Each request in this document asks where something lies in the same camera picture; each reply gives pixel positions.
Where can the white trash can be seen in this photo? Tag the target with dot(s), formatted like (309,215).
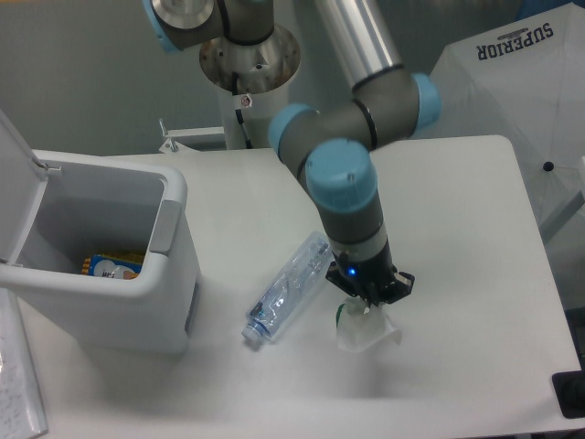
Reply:
(99,246)

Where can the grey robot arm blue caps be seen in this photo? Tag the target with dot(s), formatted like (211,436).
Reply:
(327,152)

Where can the black device at edge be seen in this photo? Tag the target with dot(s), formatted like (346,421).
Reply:
(569,389)

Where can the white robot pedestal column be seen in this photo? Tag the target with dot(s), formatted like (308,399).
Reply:
(253,83)

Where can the white umbrella with lettering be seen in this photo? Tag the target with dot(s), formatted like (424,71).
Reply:
(524,81)

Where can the white metal base bracket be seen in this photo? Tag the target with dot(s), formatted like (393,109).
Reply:
(200,139)

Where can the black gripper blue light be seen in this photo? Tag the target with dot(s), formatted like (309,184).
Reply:
(373,274)

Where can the blue yellow snack package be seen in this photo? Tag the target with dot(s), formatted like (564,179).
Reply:
(115,265)

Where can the clear plastic wrapper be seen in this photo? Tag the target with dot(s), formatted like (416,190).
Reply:
(360,326)

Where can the clear plastic water bottle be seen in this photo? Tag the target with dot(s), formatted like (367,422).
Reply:
(288,292)

